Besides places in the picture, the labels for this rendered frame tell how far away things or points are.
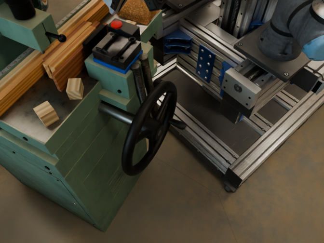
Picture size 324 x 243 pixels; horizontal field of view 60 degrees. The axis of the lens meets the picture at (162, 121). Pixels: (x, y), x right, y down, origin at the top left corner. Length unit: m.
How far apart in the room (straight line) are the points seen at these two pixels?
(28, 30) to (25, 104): 0.20
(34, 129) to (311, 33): 0.75
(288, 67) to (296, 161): 0.90
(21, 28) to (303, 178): 1.55
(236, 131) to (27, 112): 1.08
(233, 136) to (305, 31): 0.81
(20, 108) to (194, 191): 1.06
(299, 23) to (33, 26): 0.69
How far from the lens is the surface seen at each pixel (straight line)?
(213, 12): 1.35
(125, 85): 0.75
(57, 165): 0.82
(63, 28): 0.93
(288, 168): 1.79
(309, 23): 0.86
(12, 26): 0.80
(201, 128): 1.51
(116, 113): 0.83
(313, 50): 0.85
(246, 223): 1.59
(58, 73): 0.78
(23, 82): 0.83
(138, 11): 0.99
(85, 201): 1.11
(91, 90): 0.80
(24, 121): 0.79
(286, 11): 0.95
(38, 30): 0.76
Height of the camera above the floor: 1.49
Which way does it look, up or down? 56 degrees down
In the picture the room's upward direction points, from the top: straight up
